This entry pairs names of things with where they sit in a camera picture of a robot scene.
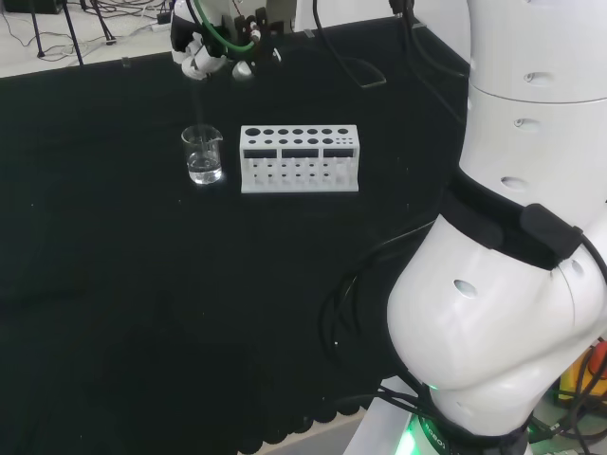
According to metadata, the green cable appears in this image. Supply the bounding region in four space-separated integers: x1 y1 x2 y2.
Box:
187 0 260 54

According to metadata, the clear glass rod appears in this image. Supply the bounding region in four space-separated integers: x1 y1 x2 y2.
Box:
193 75 210 173

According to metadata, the clear glass beaker with water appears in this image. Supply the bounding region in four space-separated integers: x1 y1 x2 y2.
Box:
180 123 225 187

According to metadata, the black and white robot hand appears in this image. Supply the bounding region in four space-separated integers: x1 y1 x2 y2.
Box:
169 0 286 82

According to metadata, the white test tube rack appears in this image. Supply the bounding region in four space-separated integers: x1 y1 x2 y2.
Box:
239 123 361 195

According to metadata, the black tripod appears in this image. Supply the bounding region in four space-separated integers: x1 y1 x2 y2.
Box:
28 0 116 66

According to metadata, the yellow emergency stop button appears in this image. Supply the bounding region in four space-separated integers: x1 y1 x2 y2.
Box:
555 338 607 405

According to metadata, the black cable bundle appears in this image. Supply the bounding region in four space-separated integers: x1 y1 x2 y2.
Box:
318 208 445 380

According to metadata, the black bench cloth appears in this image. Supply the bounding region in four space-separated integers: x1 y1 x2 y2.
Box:
0 15 475 455

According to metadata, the black looped cable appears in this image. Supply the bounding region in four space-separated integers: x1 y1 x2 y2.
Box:
311 0 388 90

